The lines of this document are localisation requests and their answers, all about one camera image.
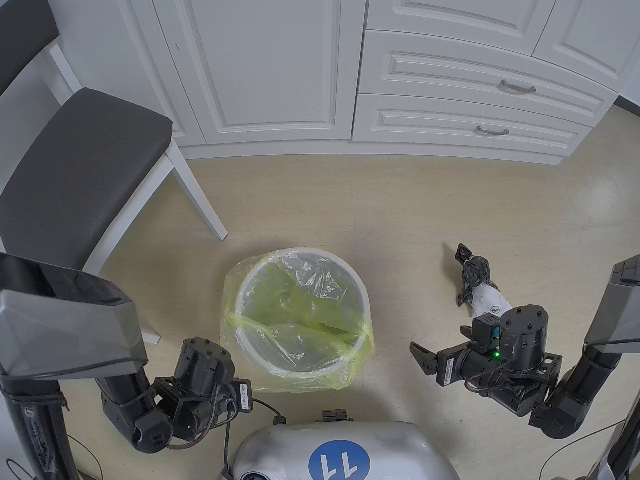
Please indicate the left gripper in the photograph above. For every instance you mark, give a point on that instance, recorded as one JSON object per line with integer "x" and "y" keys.
{"x": 231, "y": 393}

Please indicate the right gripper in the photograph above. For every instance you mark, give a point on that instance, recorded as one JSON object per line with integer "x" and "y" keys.
{"x": 460, "y": 368}

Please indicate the yellow-green plastic bag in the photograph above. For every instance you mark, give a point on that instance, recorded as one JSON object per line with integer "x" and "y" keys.
{"x": 230, "y": 338}

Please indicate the black plastic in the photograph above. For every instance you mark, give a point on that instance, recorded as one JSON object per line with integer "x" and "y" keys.
{"x": 475, "y": 273}

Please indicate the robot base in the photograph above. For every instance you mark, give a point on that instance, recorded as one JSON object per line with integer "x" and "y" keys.
{"x": 350, "y": 443}

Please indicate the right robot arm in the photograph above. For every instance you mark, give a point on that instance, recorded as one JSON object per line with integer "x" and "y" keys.
{"x": 525, "y": 333}

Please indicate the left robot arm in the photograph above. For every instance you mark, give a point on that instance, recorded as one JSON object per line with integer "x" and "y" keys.
{"x": 65, "y": 328}

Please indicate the white trash bin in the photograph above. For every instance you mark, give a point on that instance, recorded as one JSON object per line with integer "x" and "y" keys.
{"x": 300, "y": 288}

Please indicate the crumpled white paper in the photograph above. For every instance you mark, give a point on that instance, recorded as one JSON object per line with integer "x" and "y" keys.
{"x": 487, "y": 300}

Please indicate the white chair grey cushions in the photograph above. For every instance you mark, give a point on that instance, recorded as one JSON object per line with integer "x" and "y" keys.
{"x": 90, "y": 168}

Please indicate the white wardrobe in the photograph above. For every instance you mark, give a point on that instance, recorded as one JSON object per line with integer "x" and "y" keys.
{"x": 275, "y": 43}

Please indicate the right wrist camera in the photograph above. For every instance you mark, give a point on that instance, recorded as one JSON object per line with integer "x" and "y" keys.
{"x": 485, "y": 330}

